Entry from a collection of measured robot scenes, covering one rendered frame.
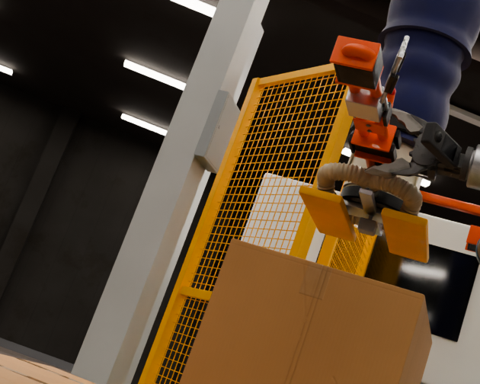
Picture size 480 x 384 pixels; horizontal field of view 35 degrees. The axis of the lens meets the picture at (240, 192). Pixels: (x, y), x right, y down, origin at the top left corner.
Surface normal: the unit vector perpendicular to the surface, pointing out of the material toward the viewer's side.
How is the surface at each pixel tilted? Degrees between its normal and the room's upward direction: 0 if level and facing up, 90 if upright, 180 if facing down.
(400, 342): 90
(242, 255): 90
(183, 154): 90
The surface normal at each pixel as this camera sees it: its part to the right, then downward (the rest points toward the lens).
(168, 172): -0.25, -0.32
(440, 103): 0.64, -0.21
